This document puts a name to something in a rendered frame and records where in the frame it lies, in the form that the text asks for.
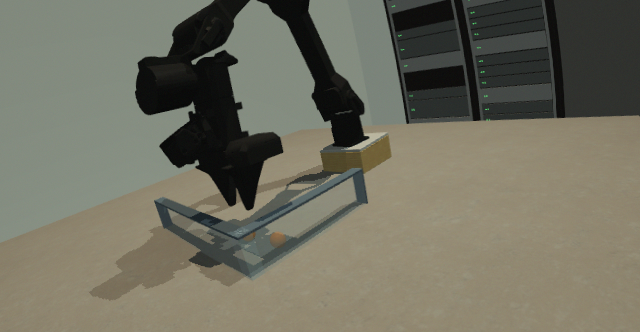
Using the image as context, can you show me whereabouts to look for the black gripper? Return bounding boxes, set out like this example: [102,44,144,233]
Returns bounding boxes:
[187,96,283,210]

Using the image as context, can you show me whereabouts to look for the clear glass l-shaped low walls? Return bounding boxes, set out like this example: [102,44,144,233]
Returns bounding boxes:
[155,172,367,281]

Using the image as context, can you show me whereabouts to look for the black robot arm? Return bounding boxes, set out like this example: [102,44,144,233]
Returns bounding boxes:
[135,0,369,168]

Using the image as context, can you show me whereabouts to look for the clear l-shaped corner wall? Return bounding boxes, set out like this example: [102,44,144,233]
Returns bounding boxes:
[154,168,365,240]

